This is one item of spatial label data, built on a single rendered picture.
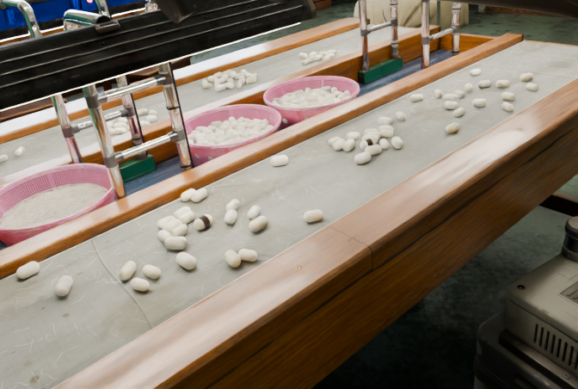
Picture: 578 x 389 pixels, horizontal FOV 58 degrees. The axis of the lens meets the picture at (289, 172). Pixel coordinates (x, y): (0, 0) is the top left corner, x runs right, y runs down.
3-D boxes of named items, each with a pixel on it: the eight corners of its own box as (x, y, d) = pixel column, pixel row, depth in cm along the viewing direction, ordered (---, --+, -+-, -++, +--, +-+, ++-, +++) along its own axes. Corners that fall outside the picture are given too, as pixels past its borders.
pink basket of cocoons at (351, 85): (381, 117, 146) (379, 84, 142) (310, 151, 132) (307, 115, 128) (316, 100, 165) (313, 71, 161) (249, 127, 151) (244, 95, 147)
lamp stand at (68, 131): (157, 169, 132) (110, -15, 112) (81, 201, 122) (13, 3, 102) (126, 151, 146) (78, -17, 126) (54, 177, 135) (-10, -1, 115)
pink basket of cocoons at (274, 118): (304, 141, 138) (299, 108, 133) (249, 189, 117) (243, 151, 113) (221, 132, 150) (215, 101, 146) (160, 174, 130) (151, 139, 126)
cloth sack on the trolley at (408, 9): (475, 26, 412) (477, -25, 395) (421, 49, 370) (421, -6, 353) (415, 21, 450) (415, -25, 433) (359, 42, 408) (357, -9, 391)
